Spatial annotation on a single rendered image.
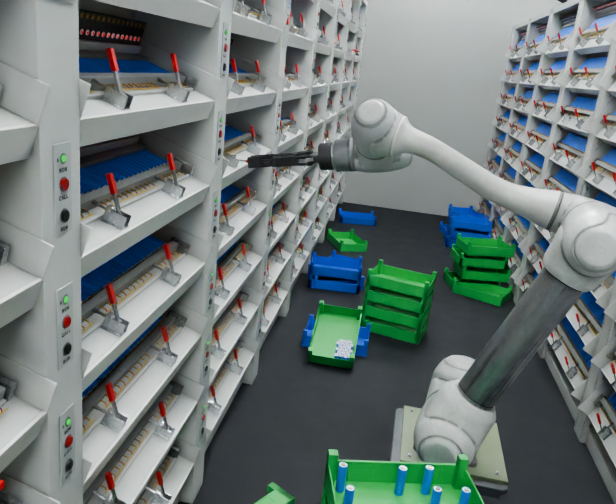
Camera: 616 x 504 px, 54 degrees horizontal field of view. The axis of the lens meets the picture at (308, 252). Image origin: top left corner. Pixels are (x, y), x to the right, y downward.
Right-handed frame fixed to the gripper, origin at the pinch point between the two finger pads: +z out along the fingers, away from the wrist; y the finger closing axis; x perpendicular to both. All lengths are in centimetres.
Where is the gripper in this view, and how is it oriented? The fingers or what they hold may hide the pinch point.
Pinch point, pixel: (261, 160)
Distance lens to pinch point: 169.4
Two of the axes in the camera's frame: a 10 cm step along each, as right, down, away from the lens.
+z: -9.8, 0.4, 1.7
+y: 1.6, -2.8, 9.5
